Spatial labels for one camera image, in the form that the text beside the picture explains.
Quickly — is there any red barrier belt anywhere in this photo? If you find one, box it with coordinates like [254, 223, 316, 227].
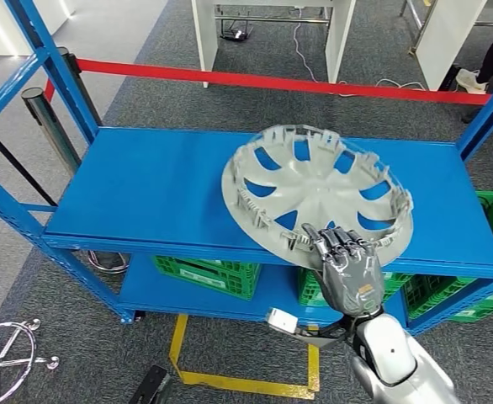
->
[44, 57, 492, 107]

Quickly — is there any blue metal shelf rack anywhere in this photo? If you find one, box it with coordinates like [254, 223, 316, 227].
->
[0, 0, 493, 337]

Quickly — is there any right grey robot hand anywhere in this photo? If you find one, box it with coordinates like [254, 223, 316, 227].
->
[301, 222, 386, 320]

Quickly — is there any yellow floor tape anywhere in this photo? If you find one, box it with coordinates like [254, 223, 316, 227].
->
[168, 313, 319, 401]

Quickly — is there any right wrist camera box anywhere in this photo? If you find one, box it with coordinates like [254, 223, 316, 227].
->
[266, 307, 299, 336]

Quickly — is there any black stool with chrome base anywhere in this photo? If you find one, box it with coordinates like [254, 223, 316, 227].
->
[0, 318, 60, 404]

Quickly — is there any grey plastic wheel cover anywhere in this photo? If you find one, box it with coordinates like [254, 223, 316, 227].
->
[221, 125, 414, 270]

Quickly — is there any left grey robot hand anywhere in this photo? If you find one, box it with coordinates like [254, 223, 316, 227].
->
[128, 364, 172, 404]

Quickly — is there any white desk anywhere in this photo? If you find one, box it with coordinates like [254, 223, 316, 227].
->
[399, 0, 489, 92]
[190, 0, 357, 88]

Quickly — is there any chrome stanchion post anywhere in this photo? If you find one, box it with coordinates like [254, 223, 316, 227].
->
[21, 86, 130, 274]
[57, 47, 103, 128]

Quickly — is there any white cable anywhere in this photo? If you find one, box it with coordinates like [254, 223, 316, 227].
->
[292, 8, 427, 98]

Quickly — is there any black pole stand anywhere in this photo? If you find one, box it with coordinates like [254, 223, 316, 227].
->
[0, 128, 58, 207]

